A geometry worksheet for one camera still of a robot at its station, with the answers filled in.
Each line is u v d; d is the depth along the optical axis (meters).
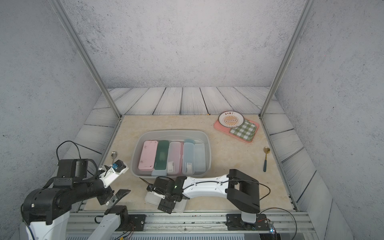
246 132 1.08
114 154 0.97
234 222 0.73
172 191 0.56
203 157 0.94
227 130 1.11
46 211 0.34
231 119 1.17
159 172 0.87
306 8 0.71
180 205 0.71
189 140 1.04
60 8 0.71
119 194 0.51
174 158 0.92
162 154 0.94
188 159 0.92
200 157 0.95
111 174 0.50
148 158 0.91
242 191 0.44
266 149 0.98
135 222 0.73
